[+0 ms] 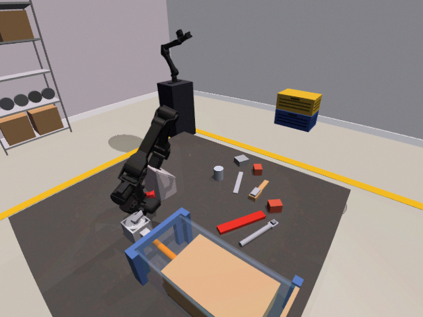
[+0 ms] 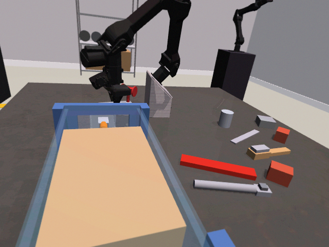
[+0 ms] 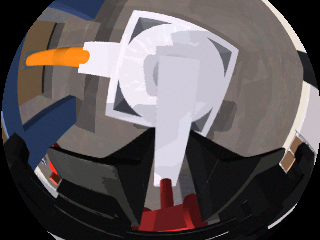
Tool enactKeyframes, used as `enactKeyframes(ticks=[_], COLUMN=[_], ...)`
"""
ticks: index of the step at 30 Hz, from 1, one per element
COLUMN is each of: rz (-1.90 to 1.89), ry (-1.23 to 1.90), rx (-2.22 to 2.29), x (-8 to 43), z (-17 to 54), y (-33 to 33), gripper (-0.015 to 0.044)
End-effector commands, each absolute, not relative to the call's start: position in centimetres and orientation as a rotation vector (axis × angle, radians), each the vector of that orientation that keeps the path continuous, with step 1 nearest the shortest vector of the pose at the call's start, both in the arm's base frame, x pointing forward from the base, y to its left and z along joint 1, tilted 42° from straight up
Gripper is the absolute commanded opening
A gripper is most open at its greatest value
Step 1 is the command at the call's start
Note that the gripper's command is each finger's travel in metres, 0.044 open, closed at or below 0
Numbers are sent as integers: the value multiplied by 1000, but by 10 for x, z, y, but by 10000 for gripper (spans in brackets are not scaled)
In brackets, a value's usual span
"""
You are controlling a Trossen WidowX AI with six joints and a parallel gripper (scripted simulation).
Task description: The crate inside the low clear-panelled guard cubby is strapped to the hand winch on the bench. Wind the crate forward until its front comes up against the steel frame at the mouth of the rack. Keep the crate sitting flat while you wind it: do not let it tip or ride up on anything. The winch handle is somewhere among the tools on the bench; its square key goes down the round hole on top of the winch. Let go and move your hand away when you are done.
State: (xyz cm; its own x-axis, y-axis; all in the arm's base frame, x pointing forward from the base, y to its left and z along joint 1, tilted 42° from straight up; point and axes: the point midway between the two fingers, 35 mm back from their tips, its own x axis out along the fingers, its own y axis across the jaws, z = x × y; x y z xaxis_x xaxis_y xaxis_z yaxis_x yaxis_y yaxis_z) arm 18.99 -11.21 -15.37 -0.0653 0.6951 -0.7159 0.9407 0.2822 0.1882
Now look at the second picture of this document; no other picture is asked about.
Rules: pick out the red long bar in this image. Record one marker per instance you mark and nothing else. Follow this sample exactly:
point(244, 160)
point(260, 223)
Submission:
point(219, 167)

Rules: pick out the orange-red rectangular block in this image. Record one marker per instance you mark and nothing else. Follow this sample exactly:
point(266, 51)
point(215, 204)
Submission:
point(280, 173)
point(281, 135)

